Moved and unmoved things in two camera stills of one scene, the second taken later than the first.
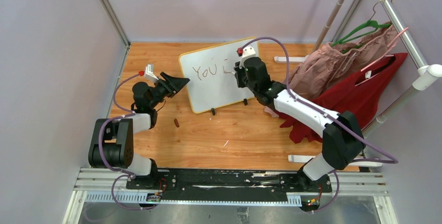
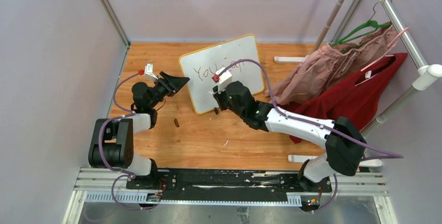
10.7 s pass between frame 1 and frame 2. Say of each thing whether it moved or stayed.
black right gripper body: moved
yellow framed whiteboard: stayed
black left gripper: stayed
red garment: stayed
